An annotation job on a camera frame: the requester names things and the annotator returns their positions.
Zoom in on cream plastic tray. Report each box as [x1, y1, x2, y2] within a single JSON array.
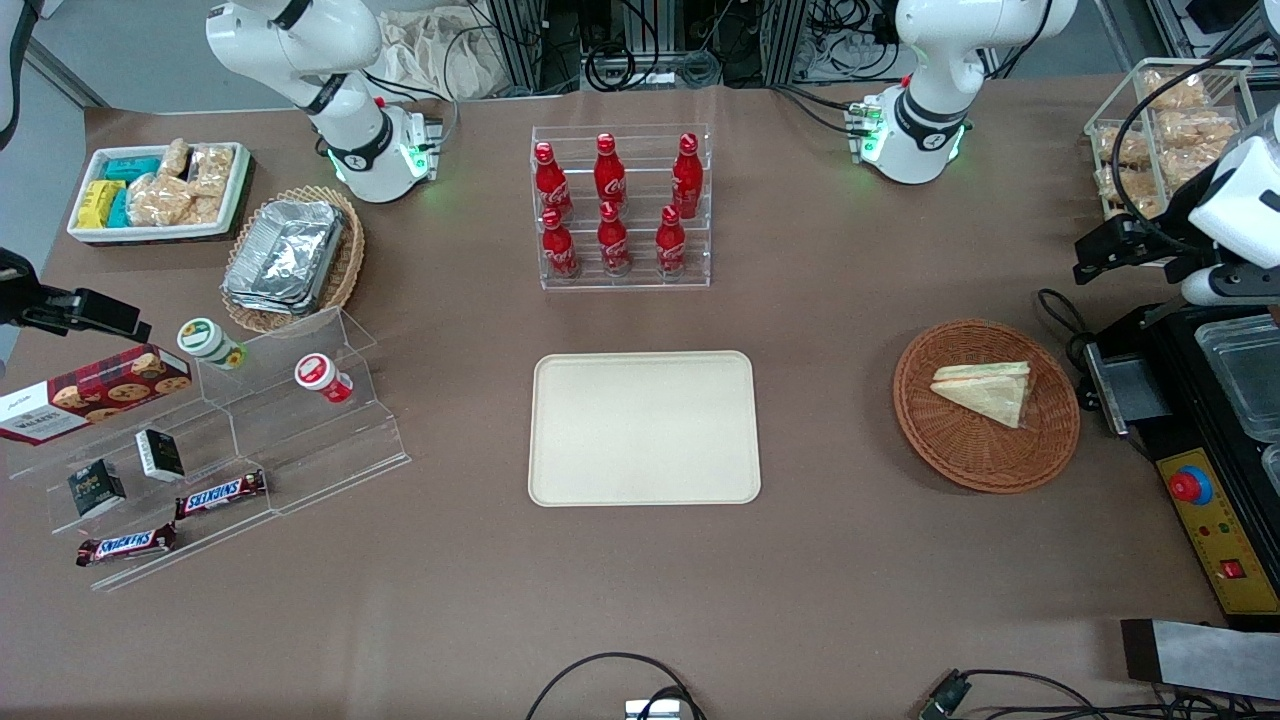
[[528, 351, 762, 507]]

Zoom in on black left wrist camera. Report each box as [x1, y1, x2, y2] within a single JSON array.
[[1148, 238, 1206, 279]]

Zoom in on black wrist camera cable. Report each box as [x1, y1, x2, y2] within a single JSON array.
[[0, 0, 43, 151], [1110, 35, 1280, 241]]

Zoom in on red tartan Walkers cookie box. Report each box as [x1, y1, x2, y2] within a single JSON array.
[[0, 344, 193, 446]]

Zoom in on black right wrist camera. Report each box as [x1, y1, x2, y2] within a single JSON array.
[[0, 245, 41, 326]]

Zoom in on clear acrylic stepped shelf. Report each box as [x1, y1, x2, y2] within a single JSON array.
[[8, 308, 411, 593]]

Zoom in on round brown wicker basket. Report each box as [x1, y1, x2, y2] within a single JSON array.
[[893, 319, 1081, 494]]

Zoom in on triangular sandwich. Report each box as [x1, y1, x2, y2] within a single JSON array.
[[931, 362, 1032, 429]]

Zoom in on small black box gold print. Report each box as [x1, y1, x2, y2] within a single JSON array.
[[67, 459, 127, 518]]

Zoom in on clear plastic food container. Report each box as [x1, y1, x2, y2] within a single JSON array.
[[1195, 315, 1280, 443]]

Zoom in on clear acrylic bottle rack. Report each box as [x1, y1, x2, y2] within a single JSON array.
[[531, 124, 712, 291]]

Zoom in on stacked aluminium foil containers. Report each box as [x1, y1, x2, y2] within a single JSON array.
[[224, 200, 346, 316]]

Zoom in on aluminium frame post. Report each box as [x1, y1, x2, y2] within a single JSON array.
[[760, 0, 811, 86], [480, 0, 546, 96]]

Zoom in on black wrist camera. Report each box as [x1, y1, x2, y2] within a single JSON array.
[[0, 245, 41, 326], [1148, 238, 1206, 279]]

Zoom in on black left wrist camera cable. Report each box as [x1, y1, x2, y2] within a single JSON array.
[[1110, 35, 1280, 241]]

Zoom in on black machine power cable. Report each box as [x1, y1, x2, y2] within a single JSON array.
[[1037, 288, 1101, 411]]

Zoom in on bundle of black cables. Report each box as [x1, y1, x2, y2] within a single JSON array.
[[585, 0, 723, 91]]

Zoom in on red lidded yogurt cup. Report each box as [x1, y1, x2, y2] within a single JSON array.
[[294, 353, 354, 405]]

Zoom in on green lidded yogurt cup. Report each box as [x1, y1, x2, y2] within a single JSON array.
[[178, 318, 247, 371]]

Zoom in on black looped cable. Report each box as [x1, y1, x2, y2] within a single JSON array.
[[525, 652, 706, 720]]

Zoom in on white wire rack basket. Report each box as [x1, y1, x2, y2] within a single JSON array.
[[1085, 58, 1259, 223]]

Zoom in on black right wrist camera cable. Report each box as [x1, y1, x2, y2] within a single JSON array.
[[0, 0, 43, 151]]

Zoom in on oval light wicker basket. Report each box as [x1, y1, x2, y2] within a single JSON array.
[[220, 185, 366, 334]]

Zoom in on yellow snack packet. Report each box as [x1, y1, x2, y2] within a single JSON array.
[[77, 180, 126, 229]]

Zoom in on red coca-cola bottle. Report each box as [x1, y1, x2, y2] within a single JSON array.
[[533, 141, 574, 223], [655, 205, 688, 278], [540, 207, 581, 280], [597, 201, 633, 277], [671, 132, 704, 219], [594, 133, 628, 211]]

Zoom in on white rectangular snack bin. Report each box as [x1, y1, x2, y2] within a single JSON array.
[[67, 142, 251, 246]]

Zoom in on beige cloth bag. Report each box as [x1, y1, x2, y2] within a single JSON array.
[[375, 8, 501, 101]]

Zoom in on black cable with connector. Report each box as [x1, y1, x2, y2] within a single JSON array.
[[920, 668, 1280, 720]]

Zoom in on grey flat metal plate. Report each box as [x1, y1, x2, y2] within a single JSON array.
[[1120, 618, 1280, 701]]

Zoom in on small black box white side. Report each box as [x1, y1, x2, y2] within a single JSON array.
[[136, 429, 186, 483]]

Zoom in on brown Snickers bar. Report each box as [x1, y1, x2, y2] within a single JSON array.
[[76, 523, 178, 568], [175, 470, 268, 520]]

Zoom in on black sealing machine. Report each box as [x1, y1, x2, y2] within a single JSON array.
[[1078, 298, 1280, 631]]

